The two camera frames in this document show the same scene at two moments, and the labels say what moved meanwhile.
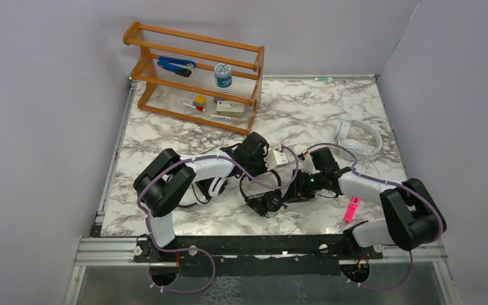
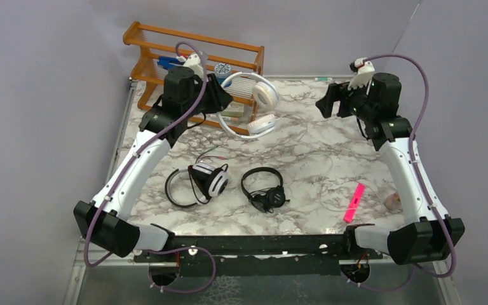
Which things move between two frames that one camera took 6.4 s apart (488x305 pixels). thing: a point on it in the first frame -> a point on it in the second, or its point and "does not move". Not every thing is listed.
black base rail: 255,254 does not move
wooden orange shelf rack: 212,82 does not move
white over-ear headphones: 354,145 -> 266,96
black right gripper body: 305,184 -> 352,103
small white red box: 230,108 does not move
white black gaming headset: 214,187 does not move
